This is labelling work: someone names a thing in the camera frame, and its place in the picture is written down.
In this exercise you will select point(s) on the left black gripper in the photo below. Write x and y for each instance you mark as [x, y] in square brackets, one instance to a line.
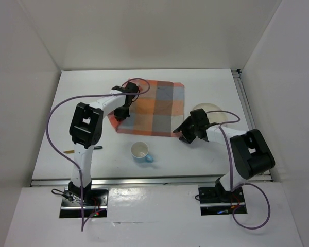
[121, 116]

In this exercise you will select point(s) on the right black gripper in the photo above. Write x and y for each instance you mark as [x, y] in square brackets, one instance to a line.
[187, 138]

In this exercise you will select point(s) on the orange blue checkered cloth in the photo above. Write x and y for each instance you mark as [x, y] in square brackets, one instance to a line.
[156, 113]

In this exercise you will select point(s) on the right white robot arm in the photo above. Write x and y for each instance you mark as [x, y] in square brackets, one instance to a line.
[232, 139]

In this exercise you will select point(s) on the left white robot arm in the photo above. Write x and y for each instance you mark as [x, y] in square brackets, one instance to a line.
[86, 131]

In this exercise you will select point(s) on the cream ceramic plate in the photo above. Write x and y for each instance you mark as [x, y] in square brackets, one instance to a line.
[214, 113]

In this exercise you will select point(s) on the light blue mug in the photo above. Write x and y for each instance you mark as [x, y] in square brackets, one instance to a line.
[140, 153]

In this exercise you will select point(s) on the gold knife green handle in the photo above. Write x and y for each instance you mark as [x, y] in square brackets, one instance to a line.
[98, 148]

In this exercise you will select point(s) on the aluminium right side rail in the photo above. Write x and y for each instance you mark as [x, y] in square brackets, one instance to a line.
[249, 113]

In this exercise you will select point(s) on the aluminium rail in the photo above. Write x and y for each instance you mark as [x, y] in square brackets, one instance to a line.
[197, 179]
[249, 113]

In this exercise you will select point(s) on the aluminium front rail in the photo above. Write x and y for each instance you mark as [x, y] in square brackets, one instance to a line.
[197, 179]

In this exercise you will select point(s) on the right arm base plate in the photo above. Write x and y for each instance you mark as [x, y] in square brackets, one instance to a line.
[212, 204]

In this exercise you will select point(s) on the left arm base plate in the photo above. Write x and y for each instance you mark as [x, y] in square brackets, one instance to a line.
[96, 204]

